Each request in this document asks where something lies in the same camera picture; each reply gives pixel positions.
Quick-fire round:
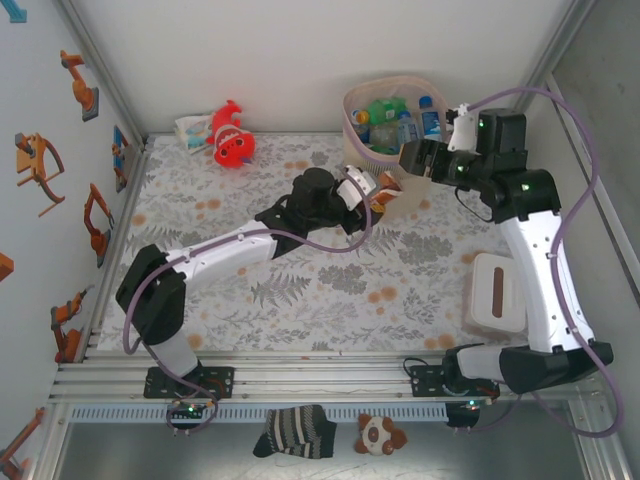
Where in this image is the black beige striped sock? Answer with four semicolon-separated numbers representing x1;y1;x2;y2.
252;403;339;460

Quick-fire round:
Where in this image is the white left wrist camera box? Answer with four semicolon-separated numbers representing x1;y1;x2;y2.
335;166;377;211

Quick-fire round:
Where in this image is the blue orange wall sticker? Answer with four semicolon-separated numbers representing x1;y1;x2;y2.
111;124;132;195

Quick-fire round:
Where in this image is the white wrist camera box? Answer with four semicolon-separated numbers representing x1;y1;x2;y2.
335;166;377;211
446;102;480;152

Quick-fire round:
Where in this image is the aluminium cage frame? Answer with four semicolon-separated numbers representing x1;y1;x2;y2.
47;0;640;480

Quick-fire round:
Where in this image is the beige slatted plastic bin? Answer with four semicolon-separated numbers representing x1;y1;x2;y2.
342;74;454;219

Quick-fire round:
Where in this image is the white slotted cable duct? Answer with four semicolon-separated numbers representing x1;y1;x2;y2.
67;403;450;424

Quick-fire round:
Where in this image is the orange gripper claw wall sticker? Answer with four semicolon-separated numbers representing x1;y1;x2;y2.
13;132;67;219

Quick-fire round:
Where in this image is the brown shiny label bottle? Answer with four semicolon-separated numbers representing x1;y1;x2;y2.
368;171;405;214

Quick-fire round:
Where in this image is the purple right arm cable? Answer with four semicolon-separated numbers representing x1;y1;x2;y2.
464;87;626;439

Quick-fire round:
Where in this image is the printed tissue packet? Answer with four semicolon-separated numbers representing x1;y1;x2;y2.
173;113;217;156

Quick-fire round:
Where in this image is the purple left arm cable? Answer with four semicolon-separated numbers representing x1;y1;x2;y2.
122;169;374;437

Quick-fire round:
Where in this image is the red plush fish toy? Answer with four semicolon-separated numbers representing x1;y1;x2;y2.
205;98;257;170

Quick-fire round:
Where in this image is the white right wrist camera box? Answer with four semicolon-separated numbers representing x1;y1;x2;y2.
446;102;480;152

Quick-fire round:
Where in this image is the aluminium mounting rail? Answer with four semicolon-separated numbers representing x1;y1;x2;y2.
47;352;609;401

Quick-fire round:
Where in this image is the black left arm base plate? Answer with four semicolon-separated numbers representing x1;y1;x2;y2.
143;366;236;400

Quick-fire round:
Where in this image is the white tissue box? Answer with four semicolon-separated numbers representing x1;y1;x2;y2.
462;252;529;334

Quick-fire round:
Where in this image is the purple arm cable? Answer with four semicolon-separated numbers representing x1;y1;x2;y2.
464;87;626;439
122;169;374;437

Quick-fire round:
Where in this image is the clear bottle white cap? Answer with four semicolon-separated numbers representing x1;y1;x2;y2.
369;124;401;154

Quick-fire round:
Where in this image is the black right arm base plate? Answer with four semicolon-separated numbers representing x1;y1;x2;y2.
409;363;501;400

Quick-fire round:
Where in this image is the brown white plush toy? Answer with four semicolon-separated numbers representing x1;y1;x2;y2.
355;412;409;457

